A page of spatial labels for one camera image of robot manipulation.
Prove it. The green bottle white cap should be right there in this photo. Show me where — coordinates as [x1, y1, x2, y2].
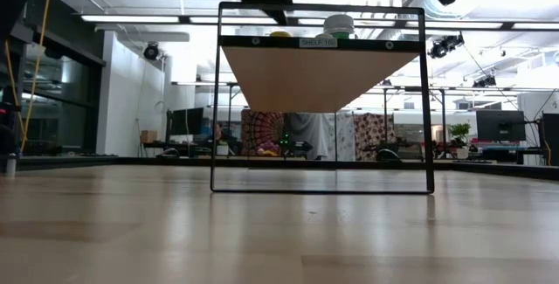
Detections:
[322, 13, 355, 39]

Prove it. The long ceiling light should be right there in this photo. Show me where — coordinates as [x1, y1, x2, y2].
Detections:
[425, 20, 504, 30]
[80, 14, 180, 24]

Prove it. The black track light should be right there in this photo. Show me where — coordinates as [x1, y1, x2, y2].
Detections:
[427, 33, 465, 60]
[473, 74, 498, 89]

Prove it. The mandala tapestry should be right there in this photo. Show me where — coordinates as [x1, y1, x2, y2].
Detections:
[240, 108, 287, 157]

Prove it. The grey hanging cloth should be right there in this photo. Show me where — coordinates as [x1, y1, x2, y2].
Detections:
[286, 112, 329, 161]

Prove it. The black ceiling spotlight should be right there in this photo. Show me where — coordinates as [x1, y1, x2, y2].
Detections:
[142, 42, 160, 61]

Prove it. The black device green light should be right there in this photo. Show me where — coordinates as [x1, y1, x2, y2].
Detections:
[279, 133, 314, 158]

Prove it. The black computer monitor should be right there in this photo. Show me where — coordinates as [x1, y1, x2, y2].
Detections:
[541, 112, 559, 167]
[168, 107, 205, 136]
[475, 109, 527, 142]

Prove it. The white floral cloth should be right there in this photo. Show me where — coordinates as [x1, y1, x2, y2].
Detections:
[328, 112, 357, 162]

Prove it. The green potted plant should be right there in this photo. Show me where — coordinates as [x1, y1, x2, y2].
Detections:
[448, 121, 473, 159]

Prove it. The red floral cloth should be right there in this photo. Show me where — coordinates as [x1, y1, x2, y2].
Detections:
[353, 113, 397, 162]

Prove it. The small white cylinder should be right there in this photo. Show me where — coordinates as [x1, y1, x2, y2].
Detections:
[4, 152, 17, 177]

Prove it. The wooden shelf black metal frame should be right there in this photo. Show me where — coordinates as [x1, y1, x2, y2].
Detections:
[210, 1, 436, 195]

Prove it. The black aluminium table frame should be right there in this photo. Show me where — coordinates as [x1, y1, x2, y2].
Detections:
[0, 155, 559, 183]

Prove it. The thin yellow cord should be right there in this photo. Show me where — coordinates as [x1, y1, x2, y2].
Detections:
[19, 0, 54, 145]

